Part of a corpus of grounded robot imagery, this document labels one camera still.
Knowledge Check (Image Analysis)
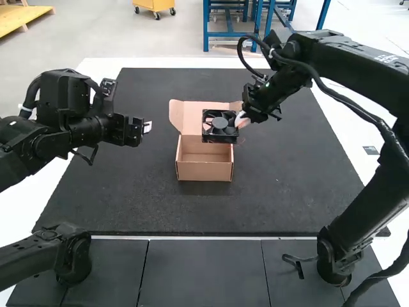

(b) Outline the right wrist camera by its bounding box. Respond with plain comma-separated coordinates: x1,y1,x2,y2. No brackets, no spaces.
241,81,260,104

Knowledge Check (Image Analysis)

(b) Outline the black cable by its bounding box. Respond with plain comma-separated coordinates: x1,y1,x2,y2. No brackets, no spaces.
309,72,392,135
343,244,409,307
238,33,275,81
72,145,100,166
282,253,320,279

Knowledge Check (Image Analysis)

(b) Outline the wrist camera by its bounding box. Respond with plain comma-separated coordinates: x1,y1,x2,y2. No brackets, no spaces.
241,81,260,104
99,77,118,98

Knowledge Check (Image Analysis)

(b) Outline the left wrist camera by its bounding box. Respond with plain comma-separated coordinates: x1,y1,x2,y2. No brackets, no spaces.
99,77,118,98

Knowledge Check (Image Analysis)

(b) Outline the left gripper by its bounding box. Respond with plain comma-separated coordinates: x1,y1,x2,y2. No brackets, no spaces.
110,111,154,148

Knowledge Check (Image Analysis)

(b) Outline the cardboard box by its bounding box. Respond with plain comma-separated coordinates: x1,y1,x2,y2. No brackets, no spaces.
168,98,244,182

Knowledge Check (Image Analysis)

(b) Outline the blue metal rack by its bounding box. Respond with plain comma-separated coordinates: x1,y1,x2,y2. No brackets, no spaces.
202,0,332,54

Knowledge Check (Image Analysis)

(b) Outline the black mat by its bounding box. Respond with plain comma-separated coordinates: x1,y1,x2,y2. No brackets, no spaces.
31,67,392,238

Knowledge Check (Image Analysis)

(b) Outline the wooden pallet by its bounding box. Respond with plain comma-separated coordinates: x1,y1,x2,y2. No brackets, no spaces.
0,0,57,40

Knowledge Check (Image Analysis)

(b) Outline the black square fan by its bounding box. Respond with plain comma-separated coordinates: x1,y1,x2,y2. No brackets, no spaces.
201,108,247,146

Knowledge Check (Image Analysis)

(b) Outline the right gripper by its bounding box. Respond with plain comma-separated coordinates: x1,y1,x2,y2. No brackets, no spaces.
235,95,284,129

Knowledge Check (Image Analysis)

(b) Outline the yellow wheeled cart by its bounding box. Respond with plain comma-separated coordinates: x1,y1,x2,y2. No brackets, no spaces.
132,0,177,20

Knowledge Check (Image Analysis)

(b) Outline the dark base panel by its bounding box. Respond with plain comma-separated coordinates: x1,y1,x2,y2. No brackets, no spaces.
6,239,150,307
261,239,400,307
137,239,272,307

